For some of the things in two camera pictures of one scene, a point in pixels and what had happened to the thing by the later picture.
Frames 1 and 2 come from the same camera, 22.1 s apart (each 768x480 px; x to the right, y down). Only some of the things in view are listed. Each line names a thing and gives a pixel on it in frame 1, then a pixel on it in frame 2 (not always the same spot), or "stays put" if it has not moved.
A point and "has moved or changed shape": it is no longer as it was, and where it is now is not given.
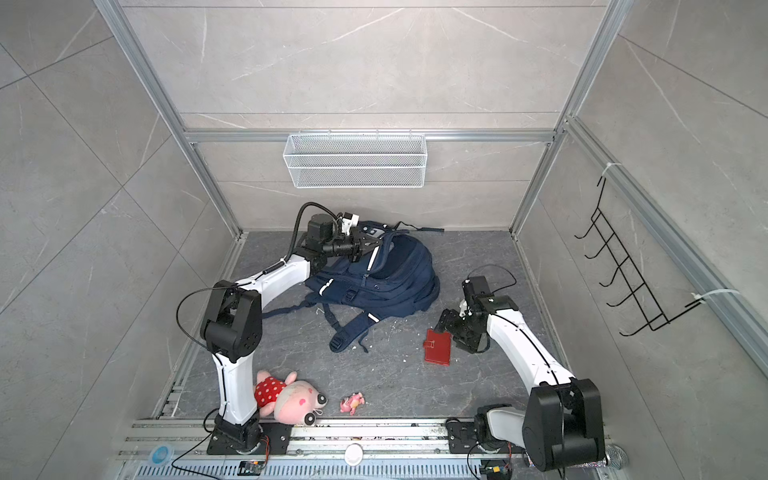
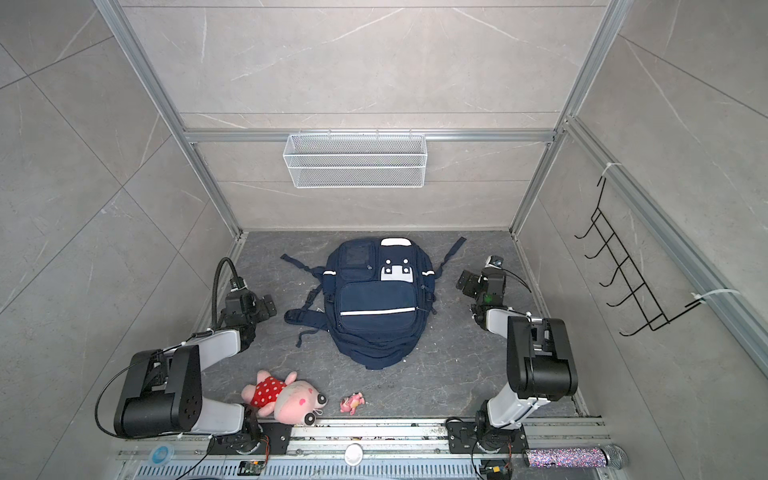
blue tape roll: [161, 454] stays put
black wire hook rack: [627, 274] stays put
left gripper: [359, 245] -> [264, 313]
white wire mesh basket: [355, 160] stays put
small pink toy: [350, 403] stays put
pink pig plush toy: [290, 401] stays put
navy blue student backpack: [394, 277] has moved or changed shape
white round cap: [353, 454] stays put
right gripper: [448, 321] -> [475, 280]
